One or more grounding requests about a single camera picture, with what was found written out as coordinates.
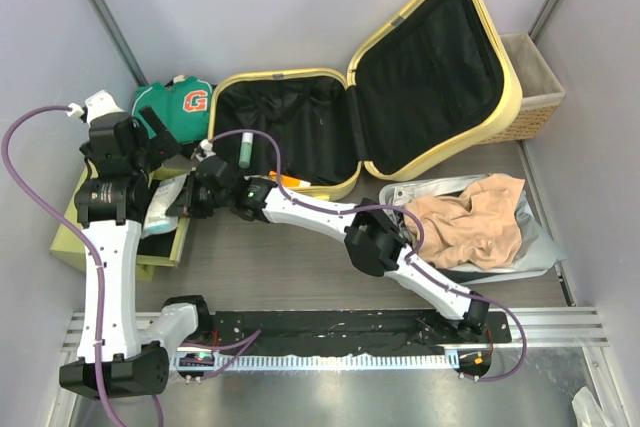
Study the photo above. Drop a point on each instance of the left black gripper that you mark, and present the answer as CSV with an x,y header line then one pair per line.
x,y
166,143

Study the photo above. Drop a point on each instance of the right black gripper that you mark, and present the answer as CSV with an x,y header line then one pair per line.
x,y
186,205

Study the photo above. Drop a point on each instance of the white tissue pack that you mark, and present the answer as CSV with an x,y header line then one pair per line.
x,y
157,221

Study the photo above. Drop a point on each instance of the yellow-green drawer box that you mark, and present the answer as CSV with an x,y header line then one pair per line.
x,y
153,252

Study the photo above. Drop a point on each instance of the yellow hard-shell suitcase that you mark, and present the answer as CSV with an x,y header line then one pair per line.
x,y
431,82

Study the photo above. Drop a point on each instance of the beige sock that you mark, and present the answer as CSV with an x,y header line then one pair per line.
x,y
478,226

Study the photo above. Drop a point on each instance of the white plastic mesh basket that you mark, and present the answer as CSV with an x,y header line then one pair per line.
x,y
500,274

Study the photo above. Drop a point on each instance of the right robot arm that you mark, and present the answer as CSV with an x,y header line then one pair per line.
x,y
373,242

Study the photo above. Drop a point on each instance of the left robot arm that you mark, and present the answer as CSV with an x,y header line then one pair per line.
x,y
115,359

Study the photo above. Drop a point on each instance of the green jersey with G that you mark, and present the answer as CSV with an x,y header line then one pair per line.
x,y
183,105

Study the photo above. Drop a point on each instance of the green white tube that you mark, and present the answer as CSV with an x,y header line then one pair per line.
x,y
246,147

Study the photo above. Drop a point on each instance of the orange tube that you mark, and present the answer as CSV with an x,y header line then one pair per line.
x,y
288,181

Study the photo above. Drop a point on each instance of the wicker basket with liner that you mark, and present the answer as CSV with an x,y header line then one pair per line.
x,y
542,91

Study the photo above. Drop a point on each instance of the white crumpled plastic bag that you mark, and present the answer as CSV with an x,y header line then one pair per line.
x,y
587,411

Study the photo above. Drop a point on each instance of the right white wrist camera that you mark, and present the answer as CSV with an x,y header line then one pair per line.
x,y
203,150

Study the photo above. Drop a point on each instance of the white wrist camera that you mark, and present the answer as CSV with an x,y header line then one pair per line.
x,y
203,150
98,105

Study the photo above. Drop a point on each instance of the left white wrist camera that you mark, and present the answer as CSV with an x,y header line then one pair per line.
x,y
98,105

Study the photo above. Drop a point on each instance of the white slotted cable duct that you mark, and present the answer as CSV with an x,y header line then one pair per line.
x,y
193,363

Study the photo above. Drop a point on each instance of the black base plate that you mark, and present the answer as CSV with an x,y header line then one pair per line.
x,y
338,333

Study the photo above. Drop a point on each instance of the aluminium rail frame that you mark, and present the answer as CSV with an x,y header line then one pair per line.
x,y
563,357

